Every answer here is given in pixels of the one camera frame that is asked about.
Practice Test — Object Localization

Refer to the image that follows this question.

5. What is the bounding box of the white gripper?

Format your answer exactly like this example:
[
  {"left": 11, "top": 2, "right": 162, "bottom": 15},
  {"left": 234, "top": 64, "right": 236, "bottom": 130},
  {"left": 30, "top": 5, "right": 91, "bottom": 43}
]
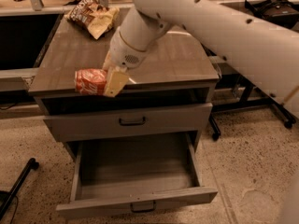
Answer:
[{"left": 102, "top": 30, "right": 147, "bottom": 97}]

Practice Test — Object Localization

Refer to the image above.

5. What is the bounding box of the red coke can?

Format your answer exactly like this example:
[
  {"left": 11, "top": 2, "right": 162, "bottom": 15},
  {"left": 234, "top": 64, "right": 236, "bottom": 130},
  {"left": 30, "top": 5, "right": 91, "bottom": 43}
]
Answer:
[{"left": 75, "top": 68, "right": 107, "bottom": 95}]

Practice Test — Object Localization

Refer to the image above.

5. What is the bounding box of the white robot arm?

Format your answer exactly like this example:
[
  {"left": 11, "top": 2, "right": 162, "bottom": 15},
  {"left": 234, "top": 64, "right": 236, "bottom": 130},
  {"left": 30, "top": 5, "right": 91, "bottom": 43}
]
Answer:
[{"left": 105, "top": 0, "right": 299, "bottom": 116}]

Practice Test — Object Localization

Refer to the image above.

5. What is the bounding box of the grey drawer cabinet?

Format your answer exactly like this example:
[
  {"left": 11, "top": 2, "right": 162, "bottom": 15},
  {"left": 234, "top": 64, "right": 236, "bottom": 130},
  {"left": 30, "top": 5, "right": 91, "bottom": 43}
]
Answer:
[{"left": 28, "top": 5, "right": 221, "bottom": 220}]

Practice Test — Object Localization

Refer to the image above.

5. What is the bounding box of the closed grey top drawer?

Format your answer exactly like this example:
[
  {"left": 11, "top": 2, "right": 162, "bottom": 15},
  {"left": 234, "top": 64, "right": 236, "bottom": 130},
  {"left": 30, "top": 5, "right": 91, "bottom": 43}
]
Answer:
[{"left": 44, "top": 103, "right": 212, "bottom": 142}]

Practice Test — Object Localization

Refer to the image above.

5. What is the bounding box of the open grey middle drawer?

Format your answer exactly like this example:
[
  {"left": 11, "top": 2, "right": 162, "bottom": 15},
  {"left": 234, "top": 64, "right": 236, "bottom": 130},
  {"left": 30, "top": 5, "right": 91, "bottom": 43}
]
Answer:
[{"left": 57, "top": 133, "right": 218, "bottom": 219}]

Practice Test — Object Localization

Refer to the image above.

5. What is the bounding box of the brown chip bag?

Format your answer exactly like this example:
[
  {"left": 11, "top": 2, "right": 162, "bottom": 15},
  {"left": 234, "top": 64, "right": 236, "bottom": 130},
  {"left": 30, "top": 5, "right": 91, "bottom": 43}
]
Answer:
[{"left": 64, "top": 0, "right": 120, "bottom": 39}]

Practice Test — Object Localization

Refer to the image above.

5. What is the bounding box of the black side table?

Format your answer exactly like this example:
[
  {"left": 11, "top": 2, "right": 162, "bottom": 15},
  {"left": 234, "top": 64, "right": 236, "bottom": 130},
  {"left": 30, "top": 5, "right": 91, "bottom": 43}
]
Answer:
[{"left": 205, "top": 49, "right": 296, "bottom": 141}]

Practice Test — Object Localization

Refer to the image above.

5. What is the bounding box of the black floor stand leg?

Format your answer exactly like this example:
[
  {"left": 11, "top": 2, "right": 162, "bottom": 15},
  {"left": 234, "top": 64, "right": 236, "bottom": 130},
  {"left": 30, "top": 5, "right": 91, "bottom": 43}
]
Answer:
[{"left": 0, "top": 158, "right": 39, "bottom": 220}]

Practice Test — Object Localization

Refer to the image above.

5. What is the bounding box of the black VR headset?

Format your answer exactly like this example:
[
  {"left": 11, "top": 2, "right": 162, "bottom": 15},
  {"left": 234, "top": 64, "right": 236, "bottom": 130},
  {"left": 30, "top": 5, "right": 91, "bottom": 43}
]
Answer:
[{"left": 245, "top": 0, "right": 299, "bottom": 29}]

